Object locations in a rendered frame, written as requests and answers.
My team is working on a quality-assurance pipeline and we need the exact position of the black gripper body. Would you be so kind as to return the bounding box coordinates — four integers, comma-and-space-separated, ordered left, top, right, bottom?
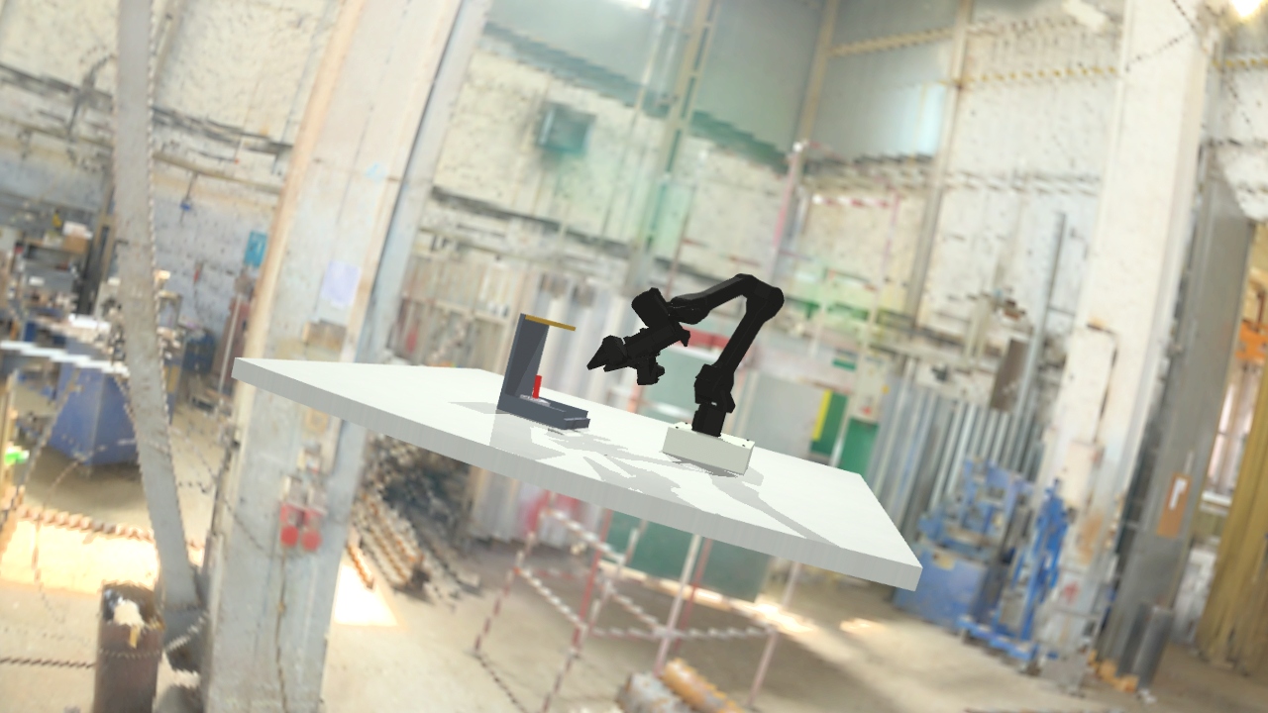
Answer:
604, 327, 661, 365

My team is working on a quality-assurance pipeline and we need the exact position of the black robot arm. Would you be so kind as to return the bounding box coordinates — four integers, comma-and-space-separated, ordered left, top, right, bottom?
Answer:
631, 273, 785, 436

